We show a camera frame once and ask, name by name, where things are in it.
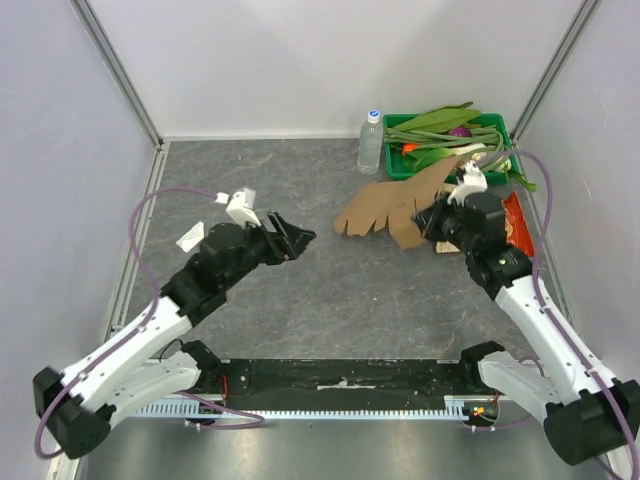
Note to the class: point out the green plastic tray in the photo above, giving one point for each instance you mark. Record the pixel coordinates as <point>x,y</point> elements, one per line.
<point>499,168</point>

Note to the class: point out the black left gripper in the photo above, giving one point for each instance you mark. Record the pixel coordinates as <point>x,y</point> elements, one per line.
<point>288,239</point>

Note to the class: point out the aluminium frame post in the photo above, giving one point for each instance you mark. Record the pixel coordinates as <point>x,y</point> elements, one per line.
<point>551,72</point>
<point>103,44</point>

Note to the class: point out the clear plastic water bottle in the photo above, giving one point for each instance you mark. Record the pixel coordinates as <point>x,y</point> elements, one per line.
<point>370,143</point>

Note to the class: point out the slotted grey cable duct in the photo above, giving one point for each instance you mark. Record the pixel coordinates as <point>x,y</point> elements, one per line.
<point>182,408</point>

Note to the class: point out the left aluminium frame post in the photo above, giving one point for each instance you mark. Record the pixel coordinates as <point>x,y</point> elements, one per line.
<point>103,44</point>

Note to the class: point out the orange carrot piece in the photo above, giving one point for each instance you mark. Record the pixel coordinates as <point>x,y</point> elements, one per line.
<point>408,148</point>

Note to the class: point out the red beige snack bag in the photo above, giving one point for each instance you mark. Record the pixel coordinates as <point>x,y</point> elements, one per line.
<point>516,227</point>

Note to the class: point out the purple red onion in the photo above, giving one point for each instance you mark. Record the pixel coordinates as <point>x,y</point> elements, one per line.
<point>461,131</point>

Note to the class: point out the brown cardboard paper box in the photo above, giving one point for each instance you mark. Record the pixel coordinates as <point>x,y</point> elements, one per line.
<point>391,205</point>

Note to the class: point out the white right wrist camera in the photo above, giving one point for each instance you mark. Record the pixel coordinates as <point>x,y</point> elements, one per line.
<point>470,180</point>

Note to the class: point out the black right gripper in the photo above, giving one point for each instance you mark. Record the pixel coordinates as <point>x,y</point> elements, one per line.
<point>432,223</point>

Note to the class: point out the right aluminium frame post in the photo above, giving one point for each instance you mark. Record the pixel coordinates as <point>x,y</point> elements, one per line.
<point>551,72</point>

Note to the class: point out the small white paper scrap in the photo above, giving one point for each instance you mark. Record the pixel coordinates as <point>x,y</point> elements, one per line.
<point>189,240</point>

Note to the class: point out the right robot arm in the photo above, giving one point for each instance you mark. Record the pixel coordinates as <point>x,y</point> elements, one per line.
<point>584,409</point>

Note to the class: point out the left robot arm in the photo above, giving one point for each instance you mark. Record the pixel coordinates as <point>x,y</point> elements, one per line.
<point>80,405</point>

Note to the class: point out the green long beans bunch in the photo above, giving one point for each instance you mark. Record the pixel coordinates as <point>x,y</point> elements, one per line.
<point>490,136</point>

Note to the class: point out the green leafy vegetable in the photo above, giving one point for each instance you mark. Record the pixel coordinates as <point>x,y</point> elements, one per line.
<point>440,120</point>

